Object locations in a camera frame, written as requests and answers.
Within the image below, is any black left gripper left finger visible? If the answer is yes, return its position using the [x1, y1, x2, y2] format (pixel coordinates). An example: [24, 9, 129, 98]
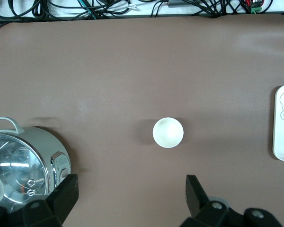
[46, 174, 80, 222]

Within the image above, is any small green circuit board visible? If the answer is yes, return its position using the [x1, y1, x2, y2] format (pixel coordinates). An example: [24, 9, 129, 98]
[245, 0, 266, 14]

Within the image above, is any tangled black cable bundle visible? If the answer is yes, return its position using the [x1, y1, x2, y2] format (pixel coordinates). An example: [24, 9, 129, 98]
[0, 0, 284, 31]

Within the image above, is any grey-green electric cooking pot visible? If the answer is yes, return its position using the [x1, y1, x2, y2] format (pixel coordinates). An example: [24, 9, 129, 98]
[0, 117, 73, 192]

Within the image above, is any glass pot lid with knob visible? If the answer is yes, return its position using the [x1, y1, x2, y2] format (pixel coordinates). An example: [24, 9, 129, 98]
[0, 140, 51, 209]

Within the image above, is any grey adapter box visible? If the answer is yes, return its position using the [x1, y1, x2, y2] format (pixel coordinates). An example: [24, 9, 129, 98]
[165, 0, 193, 8]

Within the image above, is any teal cable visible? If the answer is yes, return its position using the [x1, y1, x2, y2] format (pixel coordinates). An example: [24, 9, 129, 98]
[78, 0, 100, 21]

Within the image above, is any white IKEA cup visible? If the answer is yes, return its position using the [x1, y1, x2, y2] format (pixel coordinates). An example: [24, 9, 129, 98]
[152, 117, 184, 148]

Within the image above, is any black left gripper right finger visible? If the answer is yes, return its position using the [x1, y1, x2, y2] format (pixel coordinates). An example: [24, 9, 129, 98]
[186, 175, 209, 217]

